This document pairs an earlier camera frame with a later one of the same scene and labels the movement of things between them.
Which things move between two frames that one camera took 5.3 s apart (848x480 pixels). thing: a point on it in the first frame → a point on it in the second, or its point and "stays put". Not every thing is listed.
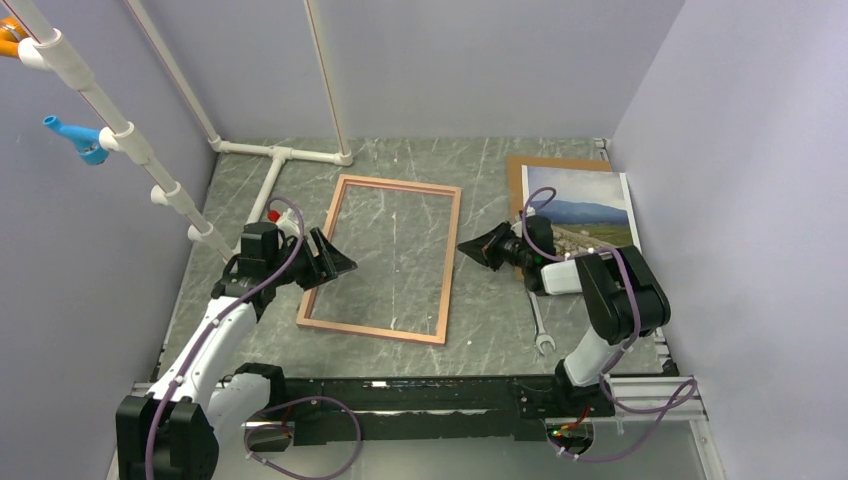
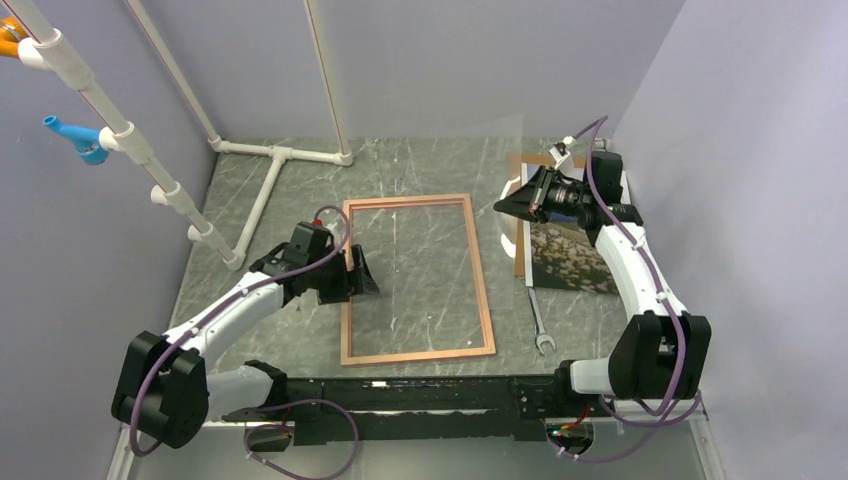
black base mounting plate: [432, 409] stays put
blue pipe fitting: [86, 140] stays put
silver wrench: [541, 336] stays put
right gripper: [484, 249] → [526, 202]
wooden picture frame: [332, 217] → [346, 334]
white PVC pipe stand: [51, 50] stays put
